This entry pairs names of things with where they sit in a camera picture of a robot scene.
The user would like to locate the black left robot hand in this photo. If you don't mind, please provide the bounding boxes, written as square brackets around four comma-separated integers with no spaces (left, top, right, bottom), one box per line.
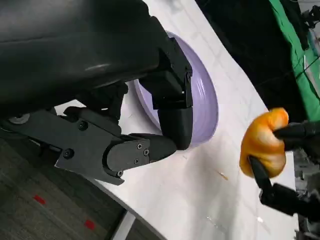
[0,0,195,186]

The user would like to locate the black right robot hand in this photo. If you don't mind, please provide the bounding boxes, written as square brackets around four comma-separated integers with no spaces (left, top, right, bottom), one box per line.
[247,119,320,221]

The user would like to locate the orange white toy bread roll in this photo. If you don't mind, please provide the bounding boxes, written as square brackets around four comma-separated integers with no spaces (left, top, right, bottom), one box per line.
[239,107,290,179]

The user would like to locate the lilac plate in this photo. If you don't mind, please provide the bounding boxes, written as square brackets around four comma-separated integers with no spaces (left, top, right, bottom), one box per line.
[133,30,220,151]

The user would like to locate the black backdrop cloth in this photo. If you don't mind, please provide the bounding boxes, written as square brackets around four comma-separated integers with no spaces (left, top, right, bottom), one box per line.
[194,0,310,122]

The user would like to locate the grey table leg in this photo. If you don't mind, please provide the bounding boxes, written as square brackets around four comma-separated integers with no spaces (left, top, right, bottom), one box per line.
[116,211,138,240]

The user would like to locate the green cloth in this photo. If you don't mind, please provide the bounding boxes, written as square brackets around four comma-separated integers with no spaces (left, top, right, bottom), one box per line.
[269,0,320,123]

